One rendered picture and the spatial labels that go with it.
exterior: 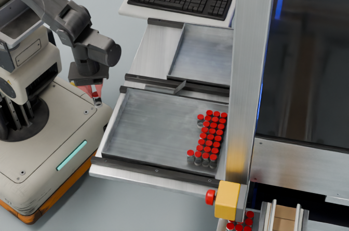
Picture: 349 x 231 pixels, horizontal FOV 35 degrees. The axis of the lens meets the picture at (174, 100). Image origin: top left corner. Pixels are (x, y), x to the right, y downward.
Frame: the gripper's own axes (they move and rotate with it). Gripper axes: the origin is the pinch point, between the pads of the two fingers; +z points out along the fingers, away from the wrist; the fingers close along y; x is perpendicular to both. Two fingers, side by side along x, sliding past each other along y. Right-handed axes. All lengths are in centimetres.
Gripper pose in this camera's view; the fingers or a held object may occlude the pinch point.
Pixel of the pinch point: (95, 94)
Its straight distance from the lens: 148.0
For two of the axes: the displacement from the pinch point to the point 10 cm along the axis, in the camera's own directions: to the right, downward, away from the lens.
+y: 10.0, -0.8, -0.5
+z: 0.9, 7.0, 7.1
